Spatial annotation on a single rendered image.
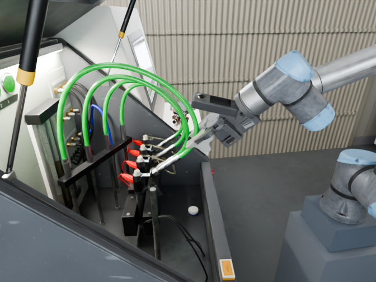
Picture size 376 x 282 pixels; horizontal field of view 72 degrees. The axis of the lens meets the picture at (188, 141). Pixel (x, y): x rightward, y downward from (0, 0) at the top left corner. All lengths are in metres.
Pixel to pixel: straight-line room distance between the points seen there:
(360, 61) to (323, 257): 0.63
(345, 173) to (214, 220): 0.44
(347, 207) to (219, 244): 0.46
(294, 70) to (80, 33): 0.75
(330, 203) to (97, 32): 1.01
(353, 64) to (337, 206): 0.47
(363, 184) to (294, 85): 0.42
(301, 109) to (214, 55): 2.06
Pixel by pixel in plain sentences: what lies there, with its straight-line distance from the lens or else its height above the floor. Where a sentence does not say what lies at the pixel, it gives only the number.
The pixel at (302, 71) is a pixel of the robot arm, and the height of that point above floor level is 1.42.
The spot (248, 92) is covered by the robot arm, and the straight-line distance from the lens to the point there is 0.62.
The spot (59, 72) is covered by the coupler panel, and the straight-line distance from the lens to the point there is 1.01.
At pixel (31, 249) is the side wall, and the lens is 0.51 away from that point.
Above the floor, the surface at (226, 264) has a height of 0.96.
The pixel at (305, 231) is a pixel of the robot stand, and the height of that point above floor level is 0.80.
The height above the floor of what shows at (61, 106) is 1.32.
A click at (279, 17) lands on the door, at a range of 2.84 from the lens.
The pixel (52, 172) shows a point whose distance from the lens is 0.88.
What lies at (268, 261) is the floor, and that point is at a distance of 2.03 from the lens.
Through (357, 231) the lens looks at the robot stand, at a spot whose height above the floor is 0.88.
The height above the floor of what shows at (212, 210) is 0.95.
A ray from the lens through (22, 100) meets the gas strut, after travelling 0.40.
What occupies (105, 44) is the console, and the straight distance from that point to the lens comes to 1.04.
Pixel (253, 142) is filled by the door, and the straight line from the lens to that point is 3.10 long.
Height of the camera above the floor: 1.53
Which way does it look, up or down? 27 degrees down
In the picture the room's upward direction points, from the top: straight up
